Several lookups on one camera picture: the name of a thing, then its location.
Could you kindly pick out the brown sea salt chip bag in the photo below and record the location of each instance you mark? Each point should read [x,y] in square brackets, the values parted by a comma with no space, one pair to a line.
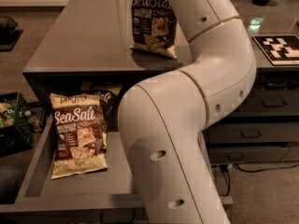
[154,26]

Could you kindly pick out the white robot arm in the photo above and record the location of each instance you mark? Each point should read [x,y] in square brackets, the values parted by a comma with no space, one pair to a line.
[223,67]

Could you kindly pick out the back brown chip bag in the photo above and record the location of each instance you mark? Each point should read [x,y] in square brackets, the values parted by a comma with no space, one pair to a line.
[106,91]

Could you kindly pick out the middle brown chip bag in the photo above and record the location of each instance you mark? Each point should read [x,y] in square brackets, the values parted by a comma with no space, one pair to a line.
[81,134]

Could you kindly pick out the middle right grey drawer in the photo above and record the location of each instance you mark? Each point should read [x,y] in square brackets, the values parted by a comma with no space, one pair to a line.
[230,134]

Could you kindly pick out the lower right grey drawer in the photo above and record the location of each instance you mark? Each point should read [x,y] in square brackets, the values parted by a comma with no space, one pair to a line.
[223,155]

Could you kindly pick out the grey counter cabinet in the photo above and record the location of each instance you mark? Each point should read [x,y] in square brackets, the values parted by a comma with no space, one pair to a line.
[93,37]

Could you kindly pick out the upper right grey drawer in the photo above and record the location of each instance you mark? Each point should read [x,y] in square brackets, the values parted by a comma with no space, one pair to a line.
[269,104]

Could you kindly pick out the small bottle beside crate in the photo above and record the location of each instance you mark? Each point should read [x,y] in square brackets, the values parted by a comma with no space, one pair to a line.
[33,121]

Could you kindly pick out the black crate with items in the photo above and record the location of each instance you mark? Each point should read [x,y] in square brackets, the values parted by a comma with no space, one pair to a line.
[15,131]

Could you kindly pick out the black and white marker board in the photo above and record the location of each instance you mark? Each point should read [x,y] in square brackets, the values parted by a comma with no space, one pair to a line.
[279,49]

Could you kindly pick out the black object on floor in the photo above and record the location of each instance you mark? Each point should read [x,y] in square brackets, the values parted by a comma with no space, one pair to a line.
[9,33]

